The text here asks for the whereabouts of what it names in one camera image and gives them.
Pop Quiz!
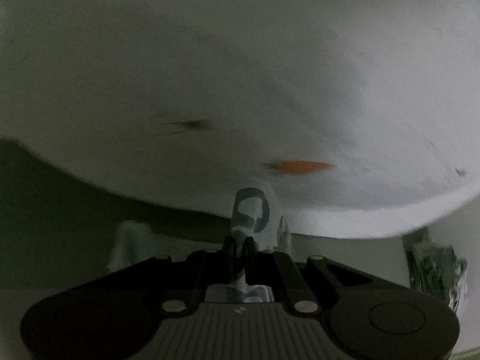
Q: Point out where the white printed bed sheet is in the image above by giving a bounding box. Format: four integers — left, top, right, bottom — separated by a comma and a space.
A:
0, 0, 480, 241

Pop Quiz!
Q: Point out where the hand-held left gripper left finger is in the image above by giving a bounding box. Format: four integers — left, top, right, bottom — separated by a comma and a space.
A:
95, 235, 236, 314

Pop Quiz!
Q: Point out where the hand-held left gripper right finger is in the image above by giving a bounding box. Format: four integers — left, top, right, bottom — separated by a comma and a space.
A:
243, 235, 380, 315

